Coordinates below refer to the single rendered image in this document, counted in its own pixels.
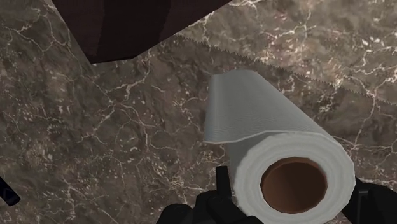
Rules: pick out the black rectangular object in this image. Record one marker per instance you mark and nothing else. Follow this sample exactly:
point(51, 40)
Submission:
point(7, 191)

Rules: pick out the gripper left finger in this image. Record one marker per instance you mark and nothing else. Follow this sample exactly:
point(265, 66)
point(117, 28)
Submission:
point(214, 208)

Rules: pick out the white paper towel roll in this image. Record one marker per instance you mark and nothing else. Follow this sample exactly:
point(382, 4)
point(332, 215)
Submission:
point(248, 114)

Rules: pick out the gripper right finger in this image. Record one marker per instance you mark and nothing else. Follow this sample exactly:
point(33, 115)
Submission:
point(377, 204)

